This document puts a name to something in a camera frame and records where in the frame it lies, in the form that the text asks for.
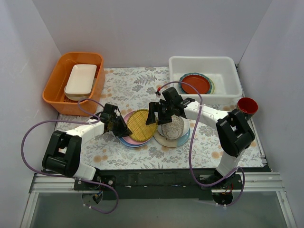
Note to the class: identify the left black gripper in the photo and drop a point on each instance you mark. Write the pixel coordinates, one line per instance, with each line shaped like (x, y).
(118, 124)

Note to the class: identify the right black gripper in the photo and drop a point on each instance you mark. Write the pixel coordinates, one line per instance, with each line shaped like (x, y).
(161, 112)

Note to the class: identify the olive green plate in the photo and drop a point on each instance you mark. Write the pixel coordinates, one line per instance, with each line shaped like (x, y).
(137, 124)

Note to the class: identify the red brown round plate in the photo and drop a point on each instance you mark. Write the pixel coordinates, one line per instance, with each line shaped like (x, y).
(197, 83)

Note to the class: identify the cream and green plate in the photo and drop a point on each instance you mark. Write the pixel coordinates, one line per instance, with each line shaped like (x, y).
(213, 87)

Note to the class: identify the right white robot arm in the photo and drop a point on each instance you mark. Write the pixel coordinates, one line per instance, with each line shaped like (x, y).
(234, 132)

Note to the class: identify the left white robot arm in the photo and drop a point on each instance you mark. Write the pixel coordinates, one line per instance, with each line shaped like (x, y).
(64, 149)

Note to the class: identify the clear white plastic bin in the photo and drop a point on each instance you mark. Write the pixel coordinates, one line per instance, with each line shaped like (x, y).
(221, 70)

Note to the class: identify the light blue plate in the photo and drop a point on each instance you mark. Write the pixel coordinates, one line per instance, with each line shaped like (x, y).
(129, 145)

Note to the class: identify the pink plate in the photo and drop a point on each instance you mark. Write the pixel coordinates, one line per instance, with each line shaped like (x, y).
(128, 139)

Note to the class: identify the cream and blue plate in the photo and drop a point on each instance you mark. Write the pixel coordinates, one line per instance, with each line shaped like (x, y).
(172, 143)

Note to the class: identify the white fluted plate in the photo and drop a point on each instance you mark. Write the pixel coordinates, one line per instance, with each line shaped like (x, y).
(186, 127)

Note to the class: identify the floral patterned table mat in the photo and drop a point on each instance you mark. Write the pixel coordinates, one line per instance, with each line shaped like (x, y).
(132, 89)

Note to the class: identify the white rectangular dish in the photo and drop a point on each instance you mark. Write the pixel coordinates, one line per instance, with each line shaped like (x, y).
(81, 79)

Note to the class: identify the red and black mug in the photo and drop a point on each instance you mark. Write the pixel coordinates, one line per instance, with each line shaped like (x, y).
(247, 106)

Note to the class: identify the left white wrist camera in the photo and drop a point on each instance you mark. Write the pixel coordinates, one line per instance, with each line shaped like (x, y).
(117, 112)

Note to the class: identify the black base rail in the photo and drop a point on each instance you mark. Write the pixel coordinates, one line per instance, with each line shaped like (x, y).
(164, 183)

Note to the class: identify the aluminium frame rail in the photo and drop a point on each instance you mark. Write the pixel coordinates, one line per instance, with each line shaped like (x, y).
(254, 182)

